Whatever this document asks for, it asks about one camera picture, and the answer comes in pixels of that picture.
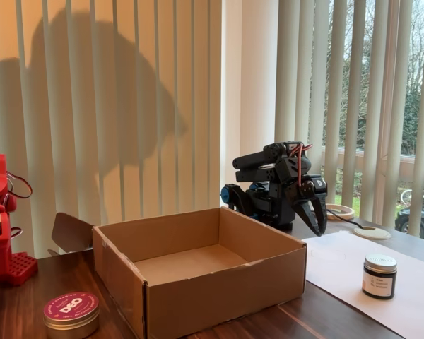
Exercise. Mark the dark jar with silver lid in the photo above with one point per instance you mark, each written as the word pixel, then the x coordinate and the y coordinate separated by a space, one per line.
pixel 379 282

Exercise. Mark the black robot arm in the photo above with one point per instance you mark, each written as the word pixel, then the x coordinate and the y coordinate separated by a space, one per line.
pixel 268 173

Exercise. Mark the open cardboard box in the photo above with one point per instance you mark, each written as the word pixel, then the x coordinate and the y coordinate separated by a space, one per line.
pixel 215 300

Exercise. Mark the masking tape roll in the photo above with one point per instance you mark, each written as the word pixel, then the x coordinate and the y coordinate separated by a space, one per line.
pixel 342 216

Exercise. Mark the black clamp with blue knob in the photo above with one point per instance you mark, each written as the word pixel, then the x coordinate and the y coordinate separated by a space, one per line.
pixel 238 197

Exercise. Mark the black parked car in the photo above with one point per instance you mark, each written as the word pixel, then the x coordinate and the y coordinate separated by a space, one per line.
pixel 403 219

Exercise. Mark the parked bicycle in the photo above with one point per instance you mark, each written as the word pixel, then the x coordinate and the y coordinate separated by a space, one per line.
pixel 404 195

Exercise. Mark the white paper sheet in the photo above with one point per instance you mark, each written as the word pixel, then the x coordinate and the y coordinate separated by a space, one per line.
pixel 417 307

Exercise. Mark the white vertical blinds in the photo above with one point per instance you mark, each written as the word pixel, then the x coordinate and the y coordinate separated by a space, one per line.
pixel 378 70
pixel 127 106

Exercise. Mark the round tin with red lid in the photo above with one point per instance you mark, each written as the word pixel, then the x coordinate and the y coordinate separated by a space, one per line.
pixel 70 307

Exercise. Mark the red perforated block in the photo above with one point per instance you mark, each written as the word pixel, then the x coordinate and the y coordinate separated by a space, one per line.
pixel 21 268

